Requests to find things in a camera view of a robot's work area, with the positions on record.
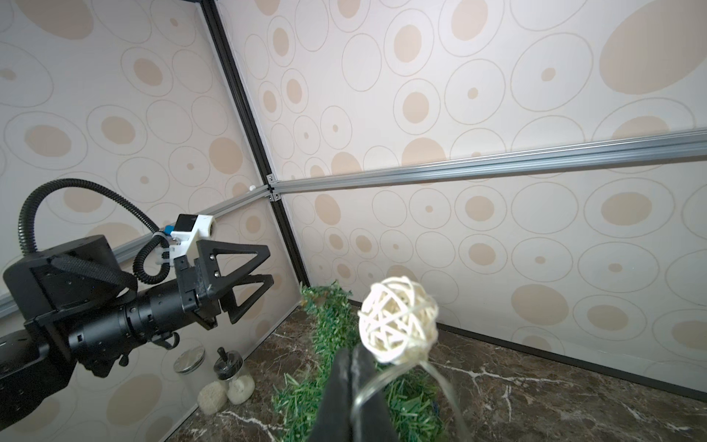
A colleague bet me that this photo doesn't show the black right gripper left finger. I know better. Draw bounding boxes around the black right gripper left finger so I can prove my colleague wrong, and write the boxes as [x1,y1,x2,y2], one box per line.
[307,348,352,442]

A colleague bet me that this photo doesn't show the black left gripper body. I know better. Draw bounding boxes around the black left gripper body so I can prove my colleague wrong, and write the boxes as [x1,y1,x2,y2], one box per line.
[68,256,220,379]

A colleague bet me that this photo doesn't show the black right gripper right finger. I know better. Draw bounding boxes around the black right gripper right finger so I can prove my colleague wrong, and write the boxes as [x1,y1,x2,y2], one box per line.
[351,344,399,442]

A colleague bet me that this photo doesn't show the small green christmas tree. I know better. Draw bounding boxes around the small green christmas tree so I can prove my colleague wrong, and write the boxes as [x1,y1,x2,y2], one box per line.
[272,283,447,441]

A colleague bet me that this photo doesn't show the string lights with rattan balls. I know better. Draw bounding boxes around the string lights with rattan balls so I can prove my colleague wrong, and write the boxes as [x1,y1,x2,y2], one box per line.
[350,276,472,441]

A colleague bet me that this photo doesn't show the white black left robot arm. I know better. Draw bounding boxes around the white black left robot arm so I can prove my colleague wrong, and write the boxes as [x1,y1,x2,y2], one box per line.
[1,236,274,428]

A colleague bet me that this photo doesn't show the glass jar with black lid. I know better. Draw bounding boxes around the glass jar with black lid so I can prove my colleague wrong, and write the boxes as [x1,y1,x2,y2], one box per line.
[214,347,255,405]

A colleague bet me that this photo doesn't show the glass jar of rice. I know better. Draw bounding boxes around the glass jar of rice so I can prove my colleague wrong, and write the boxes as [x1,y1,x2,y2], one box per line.
[173,345,226,415]

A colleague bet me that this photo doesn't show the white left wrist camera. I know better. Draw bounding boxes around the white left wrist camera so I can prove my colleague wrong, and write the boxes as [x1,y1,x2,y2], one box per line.
[159,214,215,266]

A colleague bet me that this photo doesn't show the aluminium rail left wall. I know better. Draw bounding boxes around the aluminium rail left wall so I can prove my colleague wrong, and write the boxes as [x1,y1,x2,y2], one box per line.
[1,185,270,318]

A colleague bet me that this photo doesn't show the aluminium rail wall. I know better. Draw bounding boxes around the aluminium rail wall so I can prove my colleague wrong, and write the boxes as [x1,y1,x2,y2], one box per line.
[269,130,706,194]
[1,185,270,318]

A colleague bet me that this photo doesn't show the aluminium rail back wall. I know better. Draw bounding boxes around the aluminium rail back wall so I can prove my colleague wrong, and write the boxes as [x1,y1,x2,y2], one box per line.
[269,130,706,194]

